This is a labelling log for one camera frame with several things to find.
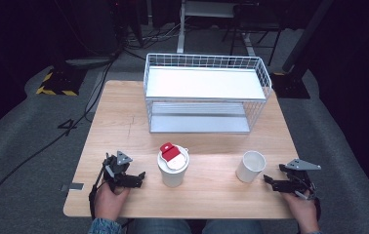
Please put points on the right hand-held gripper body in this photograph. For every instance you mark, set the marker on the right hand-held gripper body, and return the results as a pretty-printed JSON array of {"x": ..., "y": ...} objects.
[{"x": 303, "y": 165}]

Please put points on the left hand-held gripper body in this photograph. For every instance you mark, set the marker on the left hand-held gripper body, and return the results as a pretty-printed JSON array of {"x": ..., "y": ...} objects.
[{"x": 112, "y": 169}]

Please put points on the white paper cup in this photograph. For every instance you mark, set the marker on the white paper cup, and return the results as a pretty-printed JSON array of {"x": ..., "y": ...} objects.
[{"x": 250, "y": 167}]

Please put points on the white cup with red lid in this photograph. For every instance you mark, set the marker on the white cup with red lid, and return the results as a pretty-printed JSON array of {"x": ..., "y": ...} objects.
[{"x": 172, "y": 165}]

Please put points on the person's left hand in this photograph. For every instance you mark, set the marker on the person's left hand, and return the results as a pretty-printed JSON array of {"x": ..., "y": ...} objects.
[{"x": 109, "y": 204}]

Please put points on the person's right hand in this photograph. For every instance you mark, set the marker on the person's right hand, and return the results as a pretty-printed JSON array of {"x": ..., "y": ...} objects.
[{"x": 304, "y": 213}]

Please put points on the person's left leg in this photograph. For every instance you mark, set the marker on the person's left leg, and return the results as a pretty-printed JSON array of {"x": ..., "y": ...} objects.
[{"x": 163, "y": 227}]

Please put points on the person's leg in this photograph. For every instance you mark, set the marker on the person's leg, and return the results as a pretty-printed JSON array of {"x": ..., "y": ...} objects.
[
  {"x": 163, "y": 227},
  {"x": 233, "y": 227}
]

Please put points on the person's right leg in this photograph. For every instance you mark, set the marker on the person's right leg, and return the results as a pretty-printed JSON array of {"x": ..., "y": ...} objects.
[{"x": 233, "y": 227}]

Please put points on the yellow black striped stand base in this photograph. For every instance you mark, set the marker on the yellow black striped stand base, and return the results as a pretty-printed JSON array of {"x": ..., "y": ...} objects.
[{"x": 59, "y": 85}]

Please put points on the black slanted pole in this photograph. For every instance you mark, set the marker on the black slanted pole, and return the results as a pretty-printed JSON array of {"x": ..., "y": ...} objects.
[{"x": 306, "y": 35}]

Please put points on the black square base plate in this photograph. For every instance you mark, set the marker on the black square base plate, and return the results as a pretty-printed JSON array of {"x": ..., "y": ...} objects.
[{"x": 290, "y": 86}]

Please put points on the black metal chair frame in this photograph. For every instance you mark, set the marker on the black metal chair frame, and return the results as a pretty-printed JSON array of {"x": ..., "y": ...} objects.
[{"x": 257, "y": 24}]

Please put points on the white metal desk frame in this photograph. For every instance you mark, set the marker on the white metal desk frame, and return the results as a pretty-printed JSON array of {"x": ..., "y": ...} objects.
[{"x": 181, "y": 29}]

